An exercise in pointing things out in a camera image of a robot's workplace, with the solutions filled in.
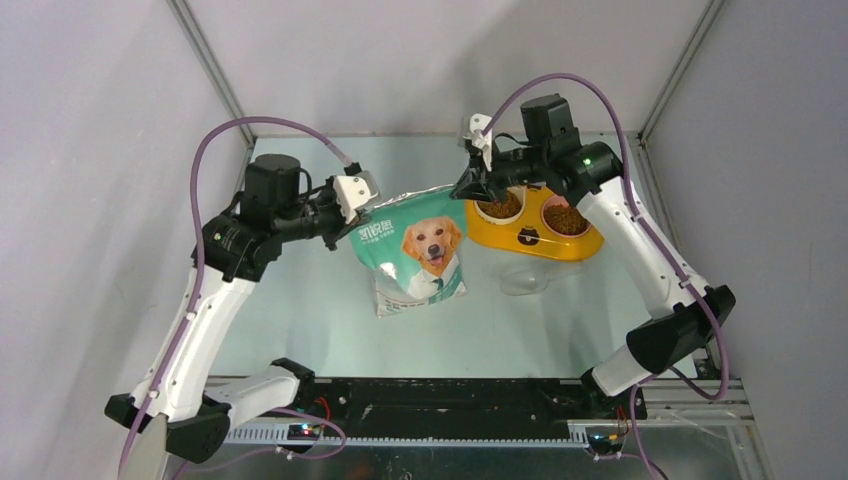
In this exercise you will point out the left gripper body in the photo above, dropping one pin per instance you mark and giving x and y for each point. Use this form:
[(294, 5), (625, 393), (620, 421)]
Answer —
[(311, 216)]

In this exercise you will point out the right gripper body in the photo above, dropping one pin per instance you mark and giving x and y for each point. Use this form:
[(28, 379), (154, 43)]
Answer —
[(519, 166)]

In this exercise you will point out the green pet food bag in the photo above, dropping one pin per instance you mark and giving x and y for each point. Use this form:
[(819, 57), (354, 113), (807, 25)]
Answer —
[(411, 247)]

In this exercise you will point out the clear plastic scoop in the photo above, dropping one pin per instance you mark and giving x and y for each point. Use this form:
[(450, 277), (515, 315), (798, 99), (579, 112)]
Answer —
[(532, 280)]

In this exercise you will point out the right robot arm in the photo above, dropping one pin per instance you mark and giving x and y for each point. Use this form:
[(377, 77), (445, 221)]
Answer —
[(685, 311)]

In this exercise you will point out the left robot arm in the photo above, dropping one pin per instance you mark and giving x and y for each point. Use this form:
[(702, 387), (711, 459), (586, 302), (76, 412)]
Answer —
[(229, 260)]

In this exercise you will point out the brown pet food kibble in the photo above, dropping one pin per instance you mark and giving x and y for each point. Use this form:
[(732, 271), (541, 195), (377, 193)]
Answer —
[(503, 210)]

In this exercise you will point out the cream ceramic bowl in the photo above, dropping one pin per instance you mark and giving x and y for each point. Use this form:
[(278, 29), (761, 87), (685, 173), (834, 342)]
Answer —
[(520, 192)]

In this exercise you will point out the pink ceramic bowl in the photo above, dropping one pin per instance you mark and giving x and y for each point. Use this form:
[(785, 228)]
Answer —
[(563, 220)]

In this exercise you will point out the yellow double bowl stand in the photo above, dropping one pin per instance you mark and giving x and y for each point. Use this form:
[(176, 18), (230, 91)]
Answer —
[(529, 236)]

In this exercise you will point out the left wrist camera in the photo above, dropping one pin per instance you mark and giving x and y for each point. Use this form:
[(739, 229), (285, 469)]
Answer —
[(355, 193)]

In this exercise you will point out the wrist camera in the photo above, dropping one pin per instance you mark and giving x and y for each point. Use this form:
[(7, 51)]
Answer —
[(355, 193), (476, 128)]

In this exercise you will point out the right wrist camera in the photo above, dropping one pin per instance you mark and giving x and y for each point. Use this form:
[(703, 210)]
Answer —
[(476, 128)]

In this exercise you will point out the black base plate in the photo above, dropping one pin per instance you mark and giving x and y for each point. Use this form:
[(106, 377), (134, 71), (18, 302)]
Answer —
[(450, 409)]

